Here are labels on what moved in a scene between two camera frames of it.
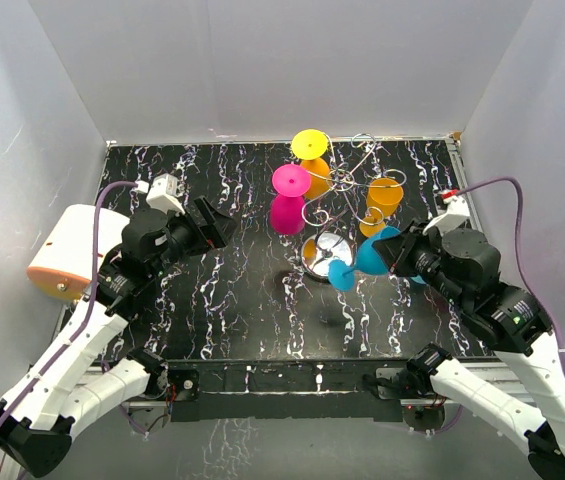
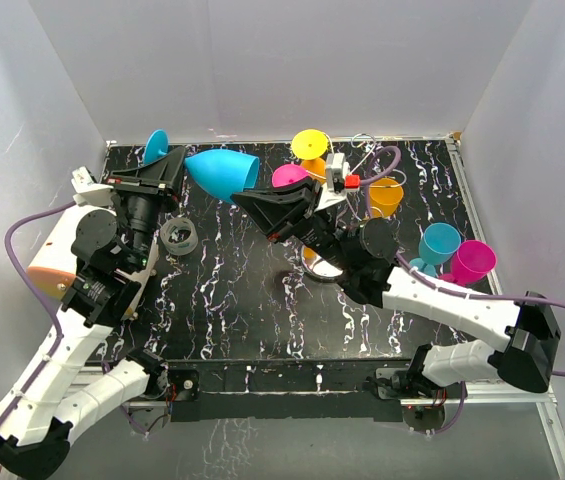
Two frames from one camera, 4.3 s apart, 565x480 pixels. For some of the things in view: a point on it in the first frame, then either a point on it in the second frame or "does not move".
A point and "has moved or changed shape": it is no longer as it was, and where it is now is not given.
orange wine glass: x=310 y=145 does not move
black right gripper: x=399 y=248 → x=275 y=208
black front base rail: x=323 y=389 does not move
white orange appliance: x=63 y=265 does not move
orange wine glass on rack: x=383 y=198 does not move
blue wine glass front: x=369 y=260 has moved or changed shape
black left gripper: x=214 y=234 → x=157 y=179
